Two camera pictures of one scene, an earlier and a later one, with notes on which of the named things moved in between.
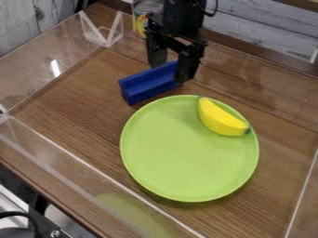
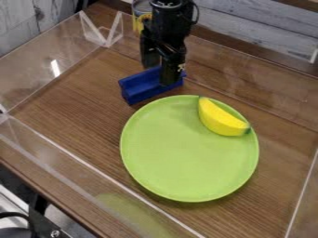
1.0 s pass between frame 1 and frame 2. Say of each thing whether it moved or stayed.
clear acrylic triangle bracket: stayed
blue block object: stayed
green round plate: stayed
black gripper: moved
